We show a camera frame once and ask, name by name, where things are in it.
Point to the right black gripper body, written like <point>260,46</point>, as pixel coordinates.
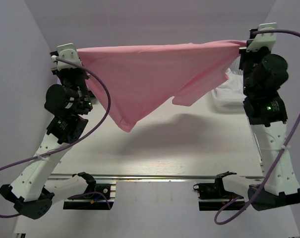
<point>249,61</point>

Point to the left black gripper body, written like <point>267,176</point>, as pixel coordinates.
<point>75,80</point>

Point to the pink t-shirt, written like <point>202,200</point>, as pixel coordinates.
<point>133,81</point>

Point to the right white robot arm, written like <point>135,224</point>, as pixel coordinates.
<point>268,121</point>

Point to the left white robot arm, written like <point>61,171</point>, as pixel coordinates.
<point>28,192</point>

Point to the crumpled white t-shirt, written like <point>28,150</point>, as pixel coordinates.
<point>232,88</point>

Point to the white plastic basket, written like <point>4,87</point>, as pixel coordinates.
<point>228,103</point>

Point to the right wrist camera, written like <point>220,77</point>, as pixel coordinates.
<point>256,42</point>

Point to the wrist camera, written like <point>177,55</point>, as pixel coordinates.
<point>256,42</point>
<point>67,52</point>

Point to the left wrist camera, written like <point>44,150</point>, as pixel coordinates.
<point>67,52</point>

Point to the aluminium table edge rail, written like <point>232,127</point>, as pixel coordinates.
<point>142,177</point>

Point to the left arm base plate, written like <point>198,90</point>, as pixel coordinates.
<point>102,199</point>

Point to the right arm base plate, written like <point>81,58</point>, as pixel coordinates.
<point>209,199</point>

